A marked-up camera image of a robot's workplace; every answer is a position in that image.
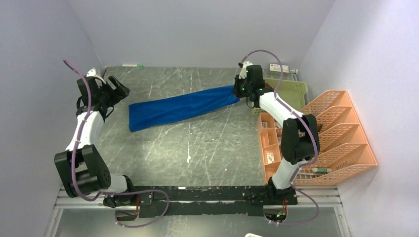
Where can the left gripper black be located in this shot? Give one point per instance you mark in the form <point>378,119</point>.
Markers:
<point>121,92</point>

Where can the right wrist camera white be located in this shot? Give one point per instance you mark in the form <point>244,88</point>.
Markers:
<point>243,72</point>

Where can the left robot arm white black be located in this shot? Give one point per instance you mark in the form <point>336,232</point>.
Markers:
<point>81,156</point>

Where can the green plastic basket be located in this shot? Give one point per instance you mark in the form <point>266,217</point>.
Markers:
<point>292,92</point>

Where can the blue towel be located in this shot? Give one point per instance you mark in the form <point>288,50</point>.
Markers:
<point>178,108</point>

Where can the white red box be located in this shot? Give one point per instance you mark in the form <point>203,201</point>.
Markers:
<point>277,68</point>

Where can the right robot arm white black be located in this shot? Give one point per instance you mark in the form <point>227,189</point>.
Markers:
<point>300,144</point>

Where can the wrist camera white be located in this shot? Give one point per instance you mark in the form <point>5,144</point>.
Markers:
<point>93,73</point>
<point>243,72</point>

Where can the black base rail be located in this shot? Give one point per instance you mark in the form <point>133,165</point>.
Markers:
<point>211,200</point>

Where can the white green marker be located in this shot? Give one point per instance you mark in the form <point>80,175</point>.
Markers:
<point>132,65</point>

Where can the orange file organizer rack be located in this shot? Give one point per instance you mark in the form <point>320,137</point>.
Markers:
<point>344,147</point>

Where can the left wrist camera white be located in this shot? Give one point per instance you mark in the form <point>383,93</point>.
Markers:
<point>93,73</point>

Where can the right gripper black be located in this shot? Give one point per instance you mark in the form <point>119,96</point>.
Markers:
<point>236,90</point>

